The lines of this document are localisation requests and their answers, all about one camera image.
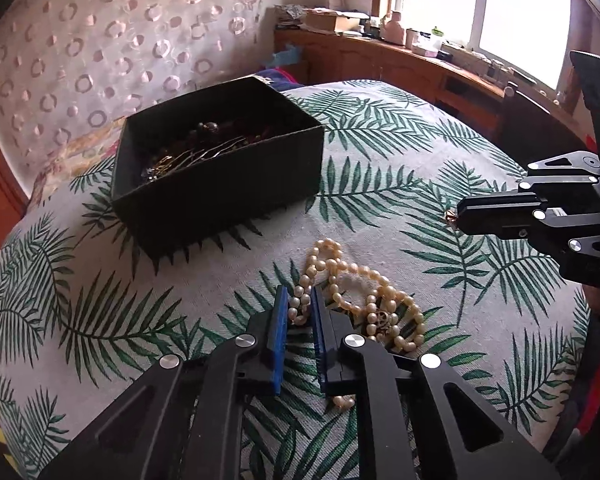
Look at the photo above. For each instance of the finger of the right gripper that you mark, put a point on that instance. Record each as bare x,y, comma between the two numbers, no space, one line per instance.
504,228
497,204

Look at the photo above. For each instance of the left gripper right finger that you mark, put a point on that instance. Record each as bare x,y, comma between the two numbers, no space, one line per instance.
329,328

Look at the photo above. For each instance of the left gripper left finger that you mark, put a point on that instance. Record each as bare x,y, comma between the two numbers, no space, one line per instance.
269,328

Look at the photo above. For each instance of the gold pendant charm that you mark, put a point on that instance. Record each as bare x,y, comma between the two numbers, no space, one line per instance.
450,217

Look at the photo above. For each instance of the silver wavy hair pin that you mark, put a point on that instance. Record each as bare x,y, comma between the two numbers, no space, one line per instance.
190,157

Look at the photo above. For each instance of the black jewelry box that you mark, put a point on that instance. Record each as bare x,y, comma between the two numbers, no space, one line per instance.
168,211

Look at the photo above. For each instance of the window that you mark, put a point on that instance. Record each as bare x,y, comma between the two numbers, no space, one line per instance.
529,35

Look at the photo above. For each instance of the palm leaf print cloth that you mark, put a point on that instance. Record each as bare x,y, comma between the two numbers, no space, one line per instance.
83,311

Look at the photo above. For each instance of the pink bottle on cabinet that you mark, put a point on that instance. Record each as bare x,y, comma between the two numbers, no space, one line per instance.
392,30

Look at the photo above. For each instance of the wooden cabinet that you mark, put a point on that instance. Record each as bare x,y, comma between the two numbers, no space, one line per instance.
329,58

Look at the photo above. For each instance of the cardboard box on cabinet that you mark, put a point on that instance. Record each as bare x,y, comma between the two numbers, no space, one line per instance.
333,20

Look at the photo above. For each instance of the sheer circle pattern curtain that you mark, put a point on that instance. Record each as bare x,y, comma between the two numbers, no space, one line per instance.
69,67

